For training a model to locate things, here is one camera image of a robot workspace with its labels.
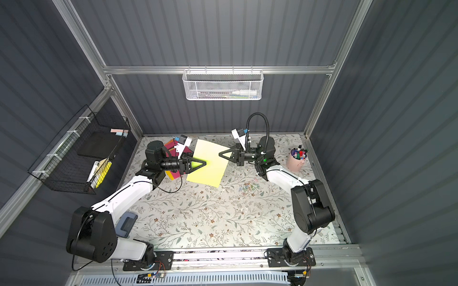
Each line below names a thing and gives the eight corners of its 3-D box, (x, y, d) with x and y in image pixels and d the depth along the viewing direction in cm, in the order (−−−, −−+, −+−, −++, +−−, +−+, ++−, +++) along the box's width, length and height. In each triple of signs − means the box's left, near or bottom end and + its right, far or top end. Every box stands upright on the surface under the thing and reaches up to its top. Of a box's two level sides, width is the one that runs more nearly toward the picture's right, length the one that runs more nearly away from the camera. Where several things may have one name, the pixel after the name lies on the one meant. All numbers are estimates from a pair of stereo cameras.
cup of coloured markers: (286, 172, 104) (292, 158, 93) (283, 160, 109) (288, 145, 98) (303, 172, 104) (311, 158, 93) (299, 160, 109) (306, 145, 98)
